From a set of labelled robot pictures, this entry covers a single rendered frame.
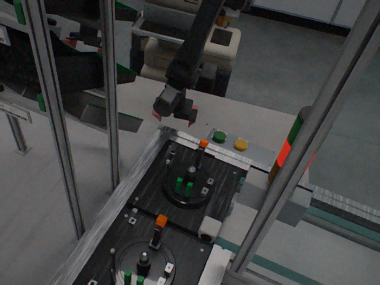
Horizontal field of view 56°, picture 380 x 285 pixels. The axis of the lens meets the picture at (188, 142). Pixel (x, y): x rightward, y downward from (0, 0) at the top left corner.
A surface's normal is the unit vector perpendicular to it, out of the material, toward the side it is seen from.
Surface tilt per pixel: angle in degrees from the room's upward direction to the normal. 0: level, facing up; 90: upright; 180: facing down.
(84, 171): 0
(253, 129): 0
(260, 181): 0
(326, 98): 90
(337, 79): 90
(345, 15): 90
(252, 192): 90
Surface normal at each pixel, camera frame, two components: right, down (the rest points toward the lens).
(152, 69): 0.09, -0.56
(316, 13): -0.23, 0.70
